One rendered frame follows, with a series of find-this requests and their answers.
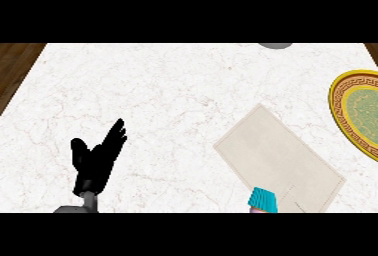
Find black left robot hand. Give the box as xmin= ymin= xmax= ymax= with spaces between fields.
xmin=70 ymin=117 xmax=130 ymax=197

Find beige placemat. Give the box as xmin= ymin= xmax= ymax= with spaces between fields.
xmin=211 ymin=103 xmax=347 ymax=214

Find yellow green patterned plate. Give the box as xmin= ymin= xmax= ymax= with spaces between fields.
xmin=328 ymin=69 xmax=378 ymax=159

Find cupcake with teal frosting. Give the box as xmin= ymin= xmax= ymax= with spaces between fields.
xmin=247 ymin=186 xmax=279 ymax=214

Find grey round object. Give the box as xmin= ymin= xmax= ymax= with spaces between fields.
xmin=257 ymin=43 xmax=294 ymax=50

